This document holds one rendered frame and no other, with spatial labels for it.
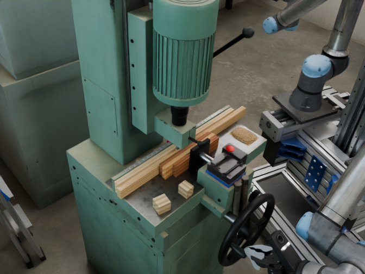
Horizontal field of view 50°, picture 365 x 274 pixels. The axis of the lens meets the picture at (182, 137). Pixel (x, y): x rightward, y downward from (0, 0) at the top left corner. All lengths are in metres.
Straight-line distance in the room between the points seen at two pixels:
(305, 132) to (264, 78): 1.79
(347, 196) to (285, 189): 1.24
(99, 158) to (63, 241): 0.86
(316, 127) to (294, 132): 0.12
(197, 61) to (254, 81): 2.54
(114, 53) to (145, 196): 0.47
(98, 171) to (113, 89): 0.36
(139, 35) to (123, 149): 0.48
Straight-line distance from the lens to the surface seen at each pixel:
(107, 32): 1.23
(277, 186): 2.36
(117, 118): 1.39
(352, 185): 1.15
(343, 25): 1.87
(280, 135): 1.89
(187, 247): 1.53
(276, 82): 3.66
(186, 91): 1.13
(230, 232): 1.23
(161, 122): 1.32
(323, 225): 1.15
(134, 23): 1.18
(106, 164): 1.55
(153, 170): 1.33
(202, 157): 1.36
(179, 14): 1.02
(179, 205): 1.28
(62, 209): 2.48
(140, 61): 1.21
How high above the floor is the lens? 1.89
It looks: 41 degrees down
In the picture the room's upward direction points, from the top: 4 degrees clockwise
